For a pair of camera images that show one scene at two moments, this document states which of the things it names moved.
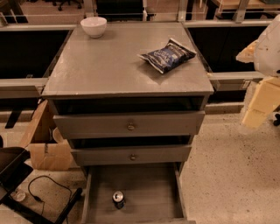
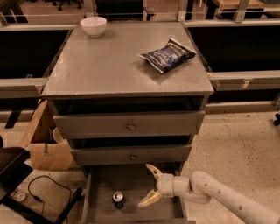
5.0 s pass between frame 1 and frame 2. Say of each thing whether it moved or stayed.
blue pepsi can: stayed
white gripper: moved
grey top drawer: stayed
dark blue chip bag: stayed
